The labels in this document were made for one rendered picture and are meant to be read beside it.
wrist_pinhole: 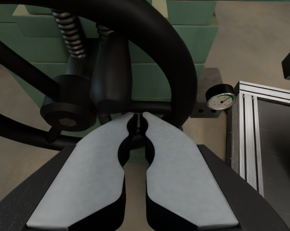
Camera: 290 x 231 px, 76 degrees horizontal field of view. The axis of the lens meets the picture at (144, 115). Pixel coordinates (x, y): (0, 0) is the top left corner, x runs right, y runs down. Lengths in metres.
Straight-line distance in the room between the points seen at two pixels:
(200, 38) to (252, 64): 1.31
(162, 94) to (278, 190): 0.66
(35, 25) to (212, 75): 0.43
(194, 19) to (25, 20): 0.25
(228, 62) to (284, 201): 1.02
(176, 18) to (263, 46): 1.58
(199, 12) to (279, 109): 0.89
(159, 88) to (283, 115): 0.81
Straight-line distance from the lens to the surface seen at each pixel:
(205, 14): 0.36
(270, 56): 1.83
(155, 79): 0.45
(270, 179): 0.96
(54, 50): 0.43
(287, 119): 1.16
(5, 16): 0.42
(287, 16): 2.41
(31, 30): 0.28
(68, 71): 0.25
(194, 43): 0.39
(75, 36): 0.24
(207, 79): 0.53
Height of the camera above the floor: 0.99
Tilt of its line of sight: 59 degrees down
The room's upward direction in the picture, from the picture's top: 2 degrees clockwise
